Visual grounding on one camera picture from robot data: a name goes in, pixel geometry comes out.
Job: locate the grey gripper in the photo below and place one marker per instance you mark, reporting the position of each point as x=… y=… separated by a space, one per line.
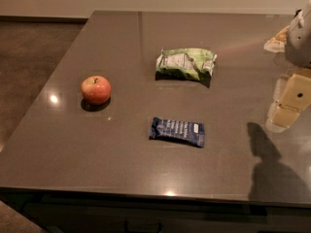
x=299 y=46

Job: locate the red apple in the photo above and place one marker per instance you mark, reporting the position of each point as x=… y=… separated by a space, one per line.
x=96 y=90

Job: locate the green chip bag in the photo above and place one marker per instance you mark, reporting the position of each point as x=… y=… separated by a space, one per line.
x=192 y=64

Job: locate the dark blue snack bar wrapper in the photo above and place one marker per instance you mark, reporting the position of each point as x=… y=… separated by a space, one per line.
x=178 y=131

